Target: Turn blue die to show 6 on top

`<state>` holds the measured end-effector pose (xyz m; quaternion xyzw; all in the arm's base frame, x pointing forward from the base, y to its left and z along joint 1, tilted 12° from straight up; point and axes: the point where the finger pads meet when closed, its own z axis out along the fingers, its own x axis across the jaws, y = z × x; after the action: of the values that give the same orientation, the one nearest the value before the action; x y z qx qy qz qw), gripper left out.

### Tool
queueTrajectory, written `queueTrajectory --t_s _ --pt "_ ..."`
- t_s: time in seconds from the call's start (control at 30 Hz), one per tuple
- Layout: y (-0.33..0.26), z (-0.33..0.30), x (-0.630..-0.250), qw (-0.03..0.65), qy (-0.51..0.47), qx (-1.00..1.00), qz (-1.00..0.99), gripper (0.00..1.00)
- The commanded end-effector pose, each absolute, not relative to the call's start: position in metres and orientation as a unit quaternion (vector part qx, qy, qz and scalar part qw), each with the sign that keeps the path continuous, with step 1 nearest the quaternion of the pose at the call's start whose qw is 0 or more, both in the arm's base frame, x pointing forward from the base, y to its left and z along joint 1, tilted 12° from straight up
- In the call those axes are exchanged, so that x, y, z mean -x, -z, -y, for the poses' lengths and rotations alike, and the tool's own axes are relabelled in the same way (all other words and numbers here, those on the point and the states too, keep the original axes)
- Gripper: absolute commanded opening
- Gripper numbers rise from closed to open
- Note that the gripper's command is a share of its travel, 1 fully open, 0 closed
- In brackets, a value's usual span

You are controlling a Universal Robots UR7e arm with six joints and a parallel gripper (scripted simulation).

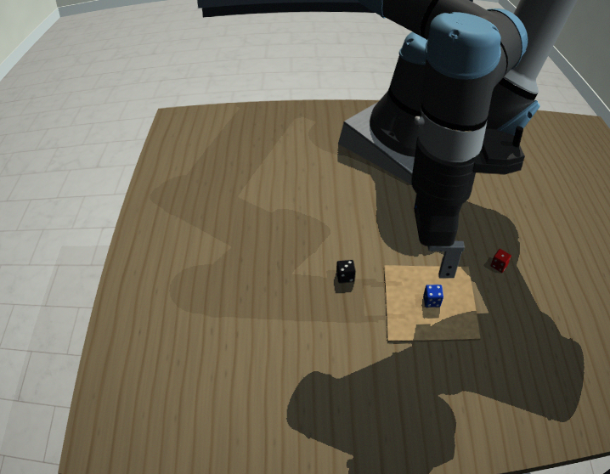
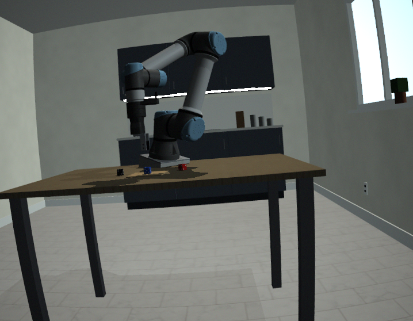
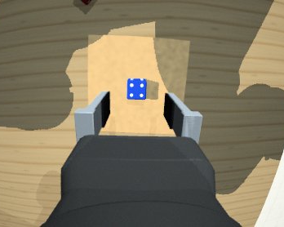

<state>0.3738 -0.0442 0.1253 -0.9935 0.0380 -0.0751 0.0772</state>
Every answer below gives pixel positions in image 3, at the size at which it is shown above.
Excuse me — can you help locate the red die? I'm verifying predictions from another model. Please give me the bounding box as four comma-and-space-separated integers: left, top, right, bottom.
80, 0, 91, 5

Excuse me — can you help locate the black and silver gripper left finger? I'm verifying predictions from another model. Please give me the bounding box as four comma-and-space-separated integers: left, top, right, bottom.
74, 91, 110, 142

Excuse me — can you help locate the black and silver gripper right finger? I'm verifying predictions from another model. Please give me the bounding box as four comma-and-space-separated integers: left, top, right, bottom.
163, 93, 202, 144

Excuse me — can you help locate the tan flat mat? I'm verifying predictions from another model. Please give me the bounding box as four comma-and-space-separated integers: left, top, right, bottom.
88, 35, 190, 134

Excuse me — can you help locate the blue die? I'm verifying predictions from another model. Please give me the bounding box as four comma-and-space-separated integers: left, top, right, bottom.
126, 78, 147, 100

